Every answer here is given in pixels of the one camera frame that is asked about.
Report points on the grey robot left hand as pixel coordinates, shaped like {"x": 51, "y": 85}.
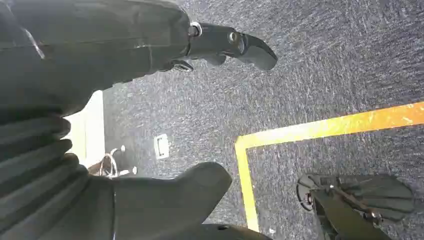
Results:
{"x": 99, "y": 46}

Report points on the ribbed grey left arm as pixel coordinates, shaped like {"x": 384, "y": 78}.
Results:
{"x": 33, "y": 165}

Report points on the white panel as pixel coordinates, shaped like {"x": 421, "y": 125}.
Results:
{"x": 87, "y": 129}

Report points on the silver floor socket plate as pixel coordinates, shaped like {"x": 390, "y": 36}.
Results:
{"x": 161, "y": 146}

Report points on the yellow floor tape outline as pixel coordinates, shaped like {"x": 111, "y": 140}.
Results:
{"x": 314, "y": 129}

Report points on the black robot foot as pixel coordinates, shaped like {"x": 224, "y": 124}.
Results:
{"x": 357, "y": 202}

